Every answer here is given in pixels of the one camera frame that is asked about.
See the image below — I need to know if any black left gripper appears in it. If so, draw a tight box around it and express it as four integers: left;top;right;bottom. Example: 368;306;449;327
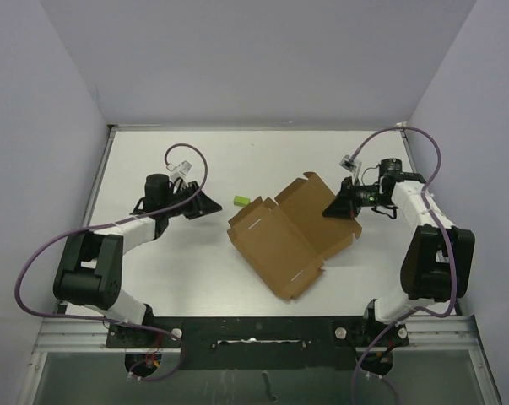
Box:
162;181;221;219

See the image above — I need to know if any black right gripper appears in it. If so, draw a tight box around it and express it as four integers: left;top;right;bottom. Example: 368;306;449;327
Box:
323;176;393;219

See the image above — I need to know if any brown cardboard box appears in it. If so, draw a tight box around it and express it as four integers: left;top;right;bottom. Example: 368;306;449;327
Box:
227;172;362;301

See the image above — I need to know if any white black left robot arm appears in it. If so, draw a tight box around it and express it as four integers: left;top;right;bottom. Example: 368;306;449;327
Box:
52;174;222;347

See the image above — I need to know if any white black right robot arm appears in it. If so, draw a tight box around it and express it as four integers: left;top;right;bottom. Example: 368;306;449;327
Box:
322;158;475;345

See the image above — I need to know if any green wooden block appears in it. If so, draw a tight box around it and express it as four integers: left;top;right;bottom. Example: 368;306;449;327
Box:
233;196;251;208

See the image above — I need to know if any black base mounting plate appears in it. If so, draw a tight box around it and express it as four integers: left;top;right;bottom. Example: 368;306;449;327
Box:
106;316;409;372

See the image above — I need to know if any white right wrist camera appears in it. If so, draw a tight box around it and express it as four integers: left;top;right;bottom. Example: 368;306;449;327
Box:
339;155;361;173

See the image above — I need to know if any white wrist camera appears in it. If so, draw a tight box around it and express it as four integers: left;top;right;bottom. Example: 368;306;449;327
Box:
166;160;192;177
339;155;361;173

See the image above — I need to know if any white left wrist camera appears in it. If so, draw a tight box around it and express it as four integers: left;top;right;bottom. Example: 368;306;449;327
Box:
166;160;192;177

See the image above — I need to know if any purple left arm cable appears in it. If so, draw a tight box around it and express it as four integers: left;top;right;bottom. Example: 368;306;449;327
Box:
15;143;209;383

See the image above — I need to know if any aluminium frame rail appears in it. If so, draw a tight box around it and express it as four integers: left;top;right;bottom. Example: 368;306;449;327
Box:
34;316;478;353

